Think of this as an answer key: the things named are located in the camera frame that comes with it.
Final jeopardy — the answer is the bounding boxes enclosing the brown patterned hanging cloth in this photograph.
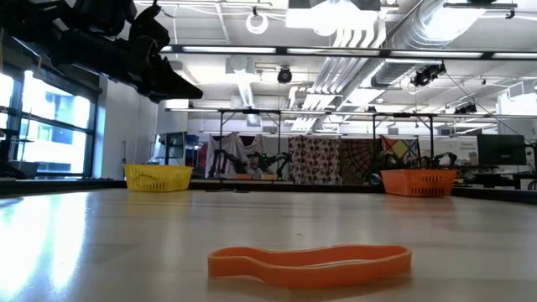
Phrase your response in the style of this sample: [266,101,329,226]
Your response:
[288,134,341,185]

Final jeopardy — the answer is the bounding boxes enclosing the yellow plastic basket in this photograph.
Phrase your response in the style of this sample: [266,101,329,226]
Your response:
[123,164,194,193]

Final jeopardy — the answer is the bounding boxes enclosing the multicolour hanging cloth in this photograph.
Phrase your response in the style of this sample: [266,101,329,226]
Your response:
[380,136,420,163]

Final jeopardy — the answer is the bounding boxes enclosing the black metal station frame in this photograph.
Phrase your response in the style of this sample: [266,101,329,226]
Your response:
[371,111,435,169]
[216,107,283,181]

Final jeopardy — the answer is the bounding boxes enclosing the white hanging cloth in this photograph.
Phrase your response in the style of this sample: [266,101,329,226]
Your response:
[205,132,290,181]

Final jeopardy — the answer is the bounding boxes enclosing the black ceiling camera rig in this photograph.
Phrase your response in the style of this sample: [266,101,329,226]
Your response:
[409,61,447,88]
[453,102,478,116]

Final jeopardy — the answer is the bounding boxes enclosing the white ceiling ring light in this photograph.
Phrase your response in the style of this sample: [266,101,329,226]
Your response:
[245,11,270,36]

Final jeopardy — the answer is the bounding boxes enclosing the dark background desk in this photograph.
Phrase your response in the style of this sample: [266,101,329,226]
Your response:
[455,164,537,190]

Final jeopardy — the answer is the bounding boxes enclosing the orange plastic basket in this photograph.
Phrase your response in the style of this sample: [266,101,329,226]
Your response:
[380,169,458,198]

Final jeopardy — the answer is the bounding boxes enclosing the white ceiling duct bundle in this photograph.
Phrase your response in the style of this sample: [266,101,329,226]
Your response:
[312,24,387,98]

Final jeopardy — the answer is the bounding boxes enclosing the blue storage bin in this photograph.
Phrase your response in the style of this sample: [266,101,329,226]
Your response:
[185,133,201,165]

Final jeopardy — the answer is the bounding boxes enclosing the orange rubber band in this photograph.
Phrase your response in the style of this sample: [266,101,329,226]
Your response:
[206,243,414,289]

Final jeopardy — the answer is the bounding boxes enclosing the thin black rubber band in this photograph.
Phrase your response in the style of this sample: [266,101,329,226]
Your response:
[133,172,160,189]

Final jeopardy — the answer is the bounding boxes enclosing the dark window-side equipment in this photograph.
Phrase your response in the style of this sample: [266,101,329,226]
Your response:
[0,128,41,180]

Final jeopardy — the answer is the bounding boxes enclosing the person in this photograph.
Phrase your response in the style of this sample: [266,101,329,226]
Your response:
[245,151,269,180]

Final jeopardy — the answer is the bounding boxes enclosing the black screen on cart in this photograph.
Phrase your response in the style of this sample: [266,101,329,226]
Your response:
[157,131,188,167]

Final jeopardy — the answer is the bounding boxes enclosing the large framed window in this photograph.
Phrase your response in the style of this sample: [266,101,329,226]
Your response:
[0,58,102,178]

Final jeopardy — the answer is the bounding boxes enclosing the large round ceiling duct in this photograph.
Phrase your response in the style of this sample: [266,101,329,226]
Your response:
[371,0,487,89]

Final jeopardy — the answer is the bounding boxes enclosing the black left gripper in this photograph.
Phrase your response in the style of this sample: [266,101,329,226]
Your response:
[128,2,204,102]

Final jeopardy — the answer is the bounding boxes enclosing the black ceiling camera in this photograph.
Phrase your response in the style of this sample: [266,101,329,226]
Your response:
[276,65,294,85]

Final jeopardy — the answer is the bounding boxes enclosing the black metal table frame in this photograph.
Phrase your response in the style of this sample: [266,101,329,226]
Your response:
[0,178,537,201]

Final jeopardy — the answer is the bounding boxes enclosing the black background monitor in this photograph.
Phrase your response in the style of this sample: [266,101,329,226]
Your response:
[477,133,528,167]

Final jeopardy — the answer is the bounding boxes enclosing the orange mandala hanging cloth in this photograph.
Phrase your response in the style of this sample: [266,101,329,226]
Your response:
[339,138,383,185]

